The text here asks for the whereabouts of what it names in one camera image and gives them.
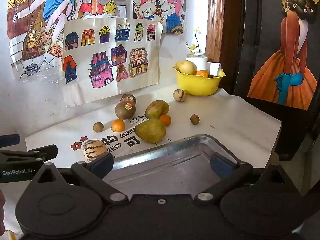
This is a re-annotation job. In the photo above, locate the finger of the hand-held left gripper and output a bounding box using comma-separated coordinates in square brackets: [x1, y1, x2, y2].
[0, 144, 59, 168]
[0, 133, 21, 148]

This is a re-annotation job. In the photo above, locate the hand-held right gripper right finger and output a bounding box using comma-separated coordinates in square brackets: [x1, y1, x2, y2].
[194, 152, 292, 204]

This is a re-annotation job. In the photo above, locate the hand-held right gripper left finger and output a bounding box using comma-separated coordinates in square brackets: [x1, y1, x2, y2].
[32, 152, 129, 205]

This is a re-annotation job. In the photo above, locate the large striped pepino melon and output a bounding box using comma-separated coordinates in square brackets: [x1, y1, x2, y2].
[83, 139, 108, 162]

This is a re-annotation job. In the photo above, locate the small orange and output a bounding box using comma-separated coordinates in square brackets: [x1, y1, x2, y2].
[111, 119, 125, 132]
[159, 114, 172, 127]

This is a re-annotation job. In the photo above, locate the brown kiwi with sticker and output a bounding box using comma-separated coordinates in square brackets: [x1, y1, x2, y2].
[115, 101, 136, 120]

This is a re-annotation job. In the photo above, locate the large green mango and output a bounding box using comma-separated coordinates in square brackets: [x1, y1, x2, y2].
[134, 119, 167, 143]

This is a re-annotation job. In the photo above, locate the metal tray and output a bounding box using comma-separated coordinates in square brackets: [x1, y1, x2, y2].
[103, 134, 244, 198]

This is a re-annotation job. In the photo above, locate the dark striped pepino melon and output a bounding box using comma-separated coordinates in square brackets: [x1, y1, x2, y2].
[120, 93, 137, 105]

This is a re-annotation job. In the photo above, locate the small green mango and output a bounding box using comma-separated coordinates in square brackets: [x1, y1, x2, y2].
[144, 100, 169, 119]

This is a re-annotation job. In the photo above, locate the small pale pepino melon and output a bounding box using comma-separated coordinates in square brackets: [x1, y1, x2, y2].
[173, 89, 188, 103]

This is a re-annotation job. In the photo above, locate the white printed table cloth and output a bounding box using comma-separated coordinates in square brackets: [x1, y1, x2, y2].
[25, 86, 282, 170]

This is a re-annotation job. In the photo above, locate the white plastic bin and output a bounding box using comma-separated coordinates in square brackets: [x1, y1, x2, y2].
[275, 152, 312, 196]

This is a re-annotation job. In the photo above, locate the coloured houses drawing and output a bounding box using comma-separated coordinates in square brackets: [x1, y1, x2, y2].
[61, 17, 164, 107]

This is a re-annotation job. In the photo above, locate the yellow plastic bowl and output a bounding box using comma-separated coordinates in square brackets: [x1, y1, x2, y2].
[173, 65, 226, 96]

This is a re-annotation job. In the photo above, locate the white paper roll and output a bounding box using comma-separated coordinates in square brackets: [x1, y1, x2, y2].
[207, 62, 225, 77]

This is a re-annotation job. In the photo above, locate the drawing with yellow fan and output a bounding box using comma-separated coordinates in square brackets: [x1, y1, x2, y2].
[7, 0, 128, 82]

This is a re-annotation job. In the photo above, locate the yellow pear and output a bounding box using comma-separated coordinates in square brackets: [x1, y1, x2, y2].
[176, 60, 198, 75]

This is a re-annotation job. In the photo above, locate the white jar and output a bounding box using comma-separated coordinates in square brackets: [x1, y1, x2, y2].
[186, 53, 208, 71]

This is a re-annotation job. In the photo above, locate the orange dress painting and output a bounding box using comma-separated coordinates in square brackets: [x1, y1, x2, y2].
[247, 0, 320, 110]

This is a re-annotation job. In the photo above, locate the yellow flower sprig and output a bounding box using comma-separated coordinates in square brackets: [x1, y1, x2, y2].
[185, 27, 202, 55]

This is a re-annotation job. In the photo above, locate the drawing with teddy bear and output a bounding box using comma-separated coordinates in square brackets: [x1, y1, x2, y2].
[132, 0, 187, 34]

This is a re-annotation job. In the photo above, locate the brown wooden door frame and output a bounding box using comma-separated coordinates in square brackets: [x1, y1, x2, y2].
[205, 0, 245, 95]

